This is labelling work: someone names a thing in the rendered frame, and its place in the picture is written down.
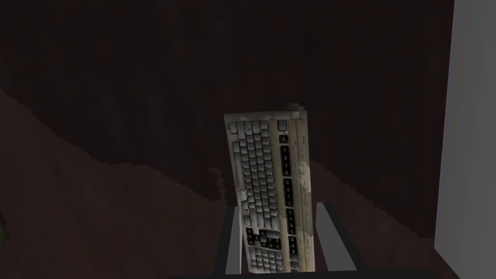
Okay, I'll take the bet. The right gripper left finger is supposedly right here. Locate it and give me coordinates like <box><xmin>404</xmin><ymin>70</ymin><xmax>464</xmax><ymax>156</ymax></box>
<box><xmin>213</xmin><ymin>205</ymin><xmax>243</xmax><ymax>276</ymax></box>

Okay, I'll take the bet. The beige computer keyboard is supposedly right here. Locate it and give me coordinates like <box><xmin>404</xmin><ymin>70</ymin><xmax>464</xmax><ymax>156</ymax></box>
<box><xmin>223</xmin><ymin>103</ymin><xmax>315</xmax><ymax>274</ymax></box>

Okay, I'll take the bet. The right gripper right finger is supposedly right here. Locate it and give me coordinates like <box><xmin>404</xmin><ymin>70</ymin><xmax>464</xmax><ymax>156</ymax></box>
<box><xmin>315</xmin><ymin>201</ymin><xmax>369</xmax><ymax>272</ymax></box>

